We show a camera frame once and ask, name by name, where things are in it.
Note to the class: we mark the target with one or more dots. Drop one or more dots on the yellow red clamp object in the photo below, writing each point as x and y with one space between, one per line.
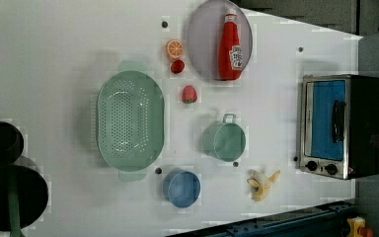
358 228

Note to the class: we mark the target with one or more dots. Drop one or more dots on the red strawberry toy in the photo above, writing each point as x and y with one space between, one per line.
189 95

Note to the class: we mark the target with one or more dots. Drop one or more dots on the orange slice toy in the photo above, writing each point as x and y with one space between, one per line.
174 49

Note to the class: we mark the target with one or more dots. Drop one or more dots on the blue round bowl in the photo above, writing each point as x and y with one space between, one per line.
181 188

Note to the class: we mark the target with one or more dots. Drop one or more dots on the peeled banana toy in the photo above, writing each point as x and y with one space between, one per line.
261 184

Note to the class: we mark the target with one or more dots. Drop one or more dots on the small red fruit toy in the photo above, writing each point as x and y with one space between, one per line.
177 66

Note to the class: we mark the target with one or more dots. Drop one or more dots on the green cup with handle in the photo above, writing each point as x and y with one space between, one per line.
224 140

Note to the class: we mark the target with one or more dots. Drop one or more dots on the red ketchup bottle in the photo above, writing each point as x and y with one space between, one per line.
230 59

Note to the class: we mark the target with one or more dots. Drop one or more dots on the black cylinder lower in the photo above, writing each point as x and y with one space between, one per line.
25 189

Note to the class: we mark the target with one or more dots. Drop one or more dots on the green oval colander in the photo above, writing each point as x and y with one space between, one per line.
130 121

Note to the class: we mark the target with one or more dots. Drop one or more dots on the silver black toaster oven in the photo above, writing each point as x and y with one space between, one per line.
339 118

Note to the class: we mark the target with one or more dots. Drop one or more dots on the grey round plate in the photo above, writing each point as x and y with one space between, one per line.
204 33

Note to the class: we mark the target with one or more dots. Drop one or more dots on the blue metal frame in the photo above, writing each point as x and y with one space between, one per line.
326 220

